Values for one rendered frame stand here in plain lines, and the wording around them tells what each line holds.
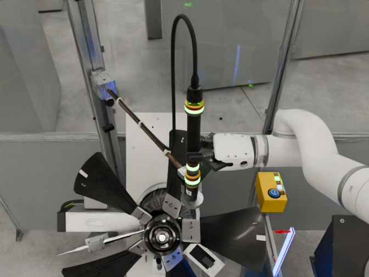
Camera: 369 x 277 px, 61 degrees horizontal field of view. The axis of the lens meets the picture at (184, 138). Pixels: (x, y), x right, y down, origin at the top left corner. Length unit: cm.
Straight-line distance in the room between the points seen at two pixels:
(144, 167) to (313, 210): 145
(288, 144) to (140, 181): 69
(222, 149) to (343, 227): 59
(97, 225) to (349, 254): 90
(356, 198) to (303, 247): 200
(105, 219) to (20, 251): 152
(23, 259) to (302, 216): 202
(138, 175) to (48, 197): 111
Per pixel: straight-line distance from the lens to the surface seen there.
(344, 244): 124
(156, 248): 108
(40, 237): 271
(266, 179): 144
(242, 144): 81
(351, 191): 61
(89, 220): 126
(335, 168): 66
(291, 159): 83
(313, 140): 73
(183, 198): 96
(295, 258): 253
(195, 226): 112
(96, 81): 130
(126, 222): 123
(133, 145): 130
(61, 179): 213
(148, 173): 130
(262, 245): 115
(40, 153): 200
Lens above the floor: 213
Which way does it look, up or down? 42 degrees down
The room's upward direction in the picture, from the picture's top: straight up
